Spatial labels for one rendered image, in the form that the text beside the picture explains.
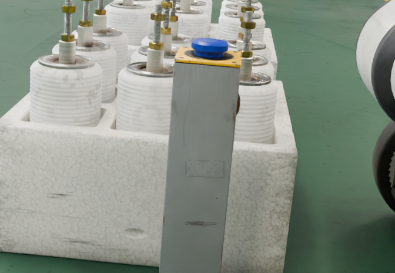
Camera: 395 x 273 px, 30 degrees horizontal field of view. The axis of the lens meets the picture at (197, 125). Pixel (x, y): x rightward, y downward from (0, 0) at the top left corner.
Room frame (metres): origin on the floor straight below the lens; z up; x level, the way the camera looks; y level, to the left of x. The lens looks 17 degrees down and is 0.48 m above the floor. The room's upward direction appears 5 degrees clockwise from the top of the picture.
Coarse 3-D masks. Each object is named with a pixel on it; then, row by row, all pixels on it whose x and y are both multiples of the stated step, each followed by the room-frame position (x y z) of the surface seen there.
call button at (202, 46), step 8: (200, 40) 0.78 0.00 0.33; (208, 40) 0.79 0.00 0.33; (216, 40) 0.79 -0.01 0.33; (192, 48) 0.78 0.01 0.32; (200, 48) 0.77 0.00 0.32; (208, 48) 0.76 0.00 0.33; (216, 48) 0.77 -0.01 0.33; (224, 48) 0.77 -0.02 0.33; (208, 56) 0.77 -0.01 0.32; (216, 56) 0.77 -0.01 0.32
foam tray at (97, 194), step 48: (0, 144) 0.89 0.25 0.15; (48, 144) 0.89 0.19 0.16; (96, 144) 0.88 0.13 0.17; (144, 144) 0.88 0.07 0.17; (240, 144) 0.89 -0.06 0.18; (288, 144) 0.91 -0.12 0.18; (0, 192) 0.89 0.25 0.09; (48, 192) 0.89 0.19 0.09; (96, 192) 0.88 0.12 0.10; (144, 192) 0.88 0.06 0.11; (240, 192) 0.88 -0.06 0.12; (288, 192) 0.88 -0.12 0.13; (0, 240) 0.89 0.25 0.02; (48, 240) 0.89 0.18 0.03; (96, 240) 0.88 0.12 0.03; (144, 240) 0.88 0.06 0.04; (240, 240) 0.88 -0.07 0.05
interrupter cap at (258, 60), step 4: (252, 56) 1.09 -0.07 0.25; (256, 56) 1.09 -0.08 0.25; (260, 56) 1.09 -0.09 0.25; (256, 60) 1.07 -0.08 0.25; (260, 60) 1.06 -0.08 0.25; (264, 60) 1.07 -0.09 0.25; (268, 60) 1.07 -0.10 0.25; (256, 64) 1.04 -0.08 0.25; (260, 64) 1.04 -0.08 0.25; (264, 64) 1.05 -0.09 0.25
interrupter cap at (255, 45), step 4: (224, 40) 1.20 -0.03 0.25; (228, 40) 1.21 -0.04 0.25; (232, 40) 1.21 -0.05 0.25; (236, 40) 1.21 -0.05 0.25; (252, 40) 1.22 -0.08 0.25; (232, 44) 1.17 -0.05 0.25; (252, 44) 1.20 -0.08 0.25; (256, 44) 1.20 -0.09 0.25; (260, 44) 1.20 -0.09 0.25; (264, 44) 1.19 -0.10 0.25; (252, 48) 1.16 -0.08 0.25; (256, 48) 1.16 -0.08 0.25; (260, 48) 1.16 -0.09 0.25; (264, 48) 1.17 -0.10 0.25
